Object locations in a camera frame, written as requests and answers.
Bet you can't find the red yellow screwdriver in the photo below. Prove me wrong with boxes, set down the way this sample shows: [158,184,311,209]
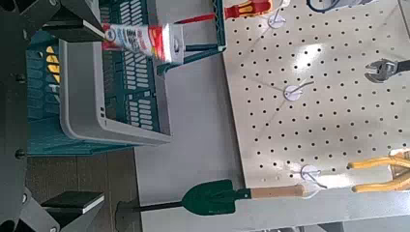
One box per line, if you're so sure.
[174,0,274,26]

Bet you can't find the teal crate grey rim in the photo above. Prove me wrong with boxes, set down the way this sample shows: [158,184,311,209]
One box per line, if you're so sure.
[25,0,227,158]

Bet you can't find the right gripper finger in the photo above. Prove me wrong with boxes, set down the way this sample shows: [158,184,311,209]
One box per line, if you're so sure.
[41,0,106,44]
[40,190,106,232]

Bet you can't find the white pegboard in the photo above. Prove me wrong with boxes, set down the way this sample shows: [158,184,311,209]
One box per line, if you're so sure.
[221,0,410,191]

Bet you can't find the red glue tube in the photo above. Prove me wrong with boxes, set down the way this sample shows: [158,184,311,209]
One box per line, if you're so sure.
[102,22,186,65]

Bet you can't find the yellow handled pliers pack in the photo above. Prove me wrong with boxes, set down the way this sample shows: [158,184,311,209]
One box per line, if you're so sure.
[346,148,410,194]

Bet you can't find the white pegboard hook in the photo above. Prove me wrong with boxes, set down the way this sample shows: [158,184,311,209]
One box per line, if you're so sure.
[267,5,288,30]
[299,163,329,190]
[282,79,315,102]

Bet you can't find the yellow striped tape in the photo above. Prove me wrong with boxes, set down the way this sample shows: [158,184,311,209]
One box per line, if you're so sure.
[44,45,62,84]

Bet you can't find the green trowel wooden handle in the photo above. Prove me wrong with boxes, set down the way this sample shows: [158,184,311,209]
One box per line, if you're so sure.
[181,179,307,217]

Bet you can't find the blue scissors in pack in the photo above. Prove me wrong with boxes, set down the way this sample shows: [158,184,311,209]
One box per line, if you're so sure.
[305,0,379,15]

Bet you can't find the grey metal back panel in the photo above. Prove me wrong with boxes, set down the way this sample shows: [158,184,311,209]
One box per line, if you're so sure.
[132,0,247,208]

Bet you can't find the black adjustable wrench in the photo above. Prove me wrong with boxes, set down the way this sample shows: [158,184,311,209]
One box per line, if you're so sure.
[364,58,410,84]

